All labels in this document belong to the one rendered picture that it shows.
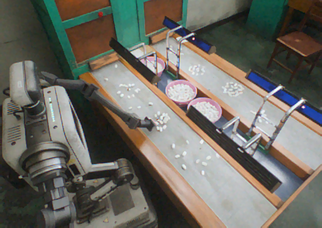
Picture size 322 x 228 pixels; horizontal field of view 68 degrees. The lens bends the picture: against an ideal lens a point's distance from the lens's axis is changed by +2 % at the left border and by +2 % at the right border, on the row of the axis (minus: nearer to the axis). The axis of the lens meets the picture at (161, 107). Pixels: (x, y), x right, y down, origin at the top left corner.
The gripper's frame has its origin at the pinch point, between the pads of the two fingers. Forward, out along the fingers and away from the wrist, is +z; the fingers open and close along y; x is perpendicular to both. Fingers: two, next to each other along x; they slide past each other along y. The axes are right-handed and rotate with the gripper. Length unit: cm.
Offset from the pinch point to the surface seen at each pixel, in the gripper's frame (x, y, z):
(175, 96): -19.5, 14.2, 24.8
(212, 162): -6.2, -48.5, 9.9
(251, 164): -30, -71, -15
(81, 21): -33, 89, -35
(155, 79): -30.2, 11.2, -14.1
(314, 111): -68, -71, 27
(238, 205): -1, -77, 4
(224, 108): -35, -21, 39
